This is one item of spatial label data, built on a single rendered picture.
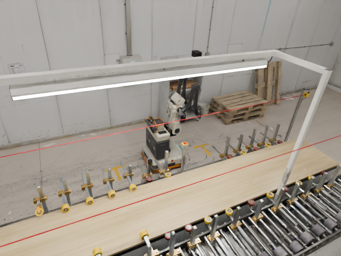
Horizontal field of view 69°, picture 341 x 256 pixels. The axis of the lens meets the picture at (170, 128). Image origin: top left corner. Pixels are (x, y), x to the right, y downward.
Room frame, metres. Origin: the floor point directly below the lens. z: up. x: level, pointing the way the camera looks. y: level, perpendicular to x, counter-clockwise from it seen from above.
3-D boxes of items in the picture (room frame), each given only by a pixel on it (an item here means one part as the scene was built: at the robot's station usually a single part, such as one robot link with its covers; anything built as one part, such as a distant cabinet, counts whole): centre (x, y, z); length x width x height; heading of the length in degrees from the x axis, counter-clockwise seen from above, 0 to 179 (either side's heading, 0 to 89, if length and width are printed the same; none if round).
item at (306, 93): (3.60, -2.03, 1.20); 0.15 x 0.12 x 1.00; 118
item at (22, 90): (2.16, 0.09, 2.34); 2.40 x 0.12 x 0.08; 118
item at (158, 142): (3.71, 0.20, 0.59); 0.55 x 0.34 x 0.83; 27
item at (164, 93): (5.39, -0.19, 0.78); 0.90 x 0.45 x 1.55; 118
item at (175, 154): (3.76, 0.12, 0.16); 0.67 x 0.64 x 0.25; 117
